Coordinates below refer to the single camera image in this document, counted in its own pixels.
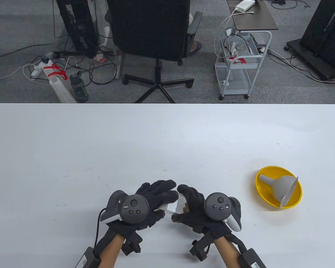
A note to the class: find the yellow bowl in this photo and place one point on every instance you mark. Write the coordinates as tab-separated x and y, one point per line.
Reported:
263	192

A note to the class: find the brown side table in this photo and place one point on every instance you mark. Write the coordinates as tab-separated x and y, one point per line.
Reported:
256	21

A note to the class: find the person's left forearm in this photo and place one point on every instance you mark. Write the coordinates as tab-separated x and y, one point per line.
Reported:
111	252

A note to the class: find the person's right hand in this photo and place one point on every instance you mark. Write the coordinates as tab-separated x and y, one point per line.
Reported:
195	203

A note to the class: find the white rolling cart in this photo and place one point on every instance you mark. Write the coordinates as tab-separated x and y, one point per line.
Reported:
255	60

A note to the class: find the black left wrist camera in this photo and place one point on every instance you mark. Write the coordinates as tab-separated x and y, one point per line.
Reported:
132	245

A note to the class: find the grey left hand controller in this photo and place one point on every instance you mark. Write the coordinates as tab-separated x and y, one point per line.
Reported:
134	209

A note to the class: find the grey hand controller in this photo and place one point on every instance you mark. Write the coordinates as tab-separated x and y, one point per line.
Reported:
218	206
134	209

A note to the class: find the clear coffee jar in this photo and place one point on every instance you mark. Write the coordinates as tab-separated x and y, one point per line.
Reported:
181	199

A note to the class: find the white power bank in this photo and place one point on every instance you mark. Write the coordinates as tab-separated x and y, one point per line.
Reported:
245	6

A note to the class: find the black office chair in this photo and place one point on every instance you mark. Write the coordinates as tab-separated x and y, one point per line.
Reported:
150	25

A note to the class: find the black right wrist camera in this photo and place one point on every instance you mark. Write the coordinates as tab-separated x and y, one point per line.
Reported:
201	249

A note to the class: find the pile of raisins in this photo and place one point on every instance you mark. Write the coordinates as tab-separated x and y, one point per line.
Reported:
185	208

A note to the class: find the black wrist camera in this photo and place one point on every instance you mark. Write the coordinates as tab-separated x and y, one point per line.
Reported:
132	245
201	249

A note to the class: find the person's right forearm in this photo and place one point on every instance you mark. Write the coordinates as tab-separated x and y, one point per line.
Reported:
227	254

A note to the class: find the dark water bottle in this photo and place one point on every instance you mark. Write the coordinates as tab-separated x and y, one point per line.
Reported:
80	89

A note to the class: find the black computer tower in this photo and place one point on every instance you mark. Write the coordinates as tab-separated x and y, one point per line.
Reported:
76	25

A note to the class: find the white power strip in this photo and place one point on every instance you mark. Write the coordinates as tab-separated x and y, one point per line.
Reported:
37	69

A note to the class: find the black wheeled stand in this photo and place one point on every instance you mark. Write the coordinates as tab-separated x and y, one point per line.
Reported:
323	30

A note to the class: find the white square jar lid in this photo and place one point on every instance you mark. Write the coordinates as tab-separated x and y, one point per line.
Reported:
169	206

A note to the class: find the person's left hand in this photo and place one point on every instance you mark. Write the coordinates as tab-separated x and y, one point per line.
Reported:
162	192

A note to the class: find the grey funnel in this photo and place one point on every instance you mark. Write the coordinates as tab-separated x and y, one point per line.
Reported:
282	187

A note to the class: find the grey right hand controller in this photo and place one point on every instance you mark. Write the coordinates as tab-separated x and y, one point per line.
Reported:
218	206

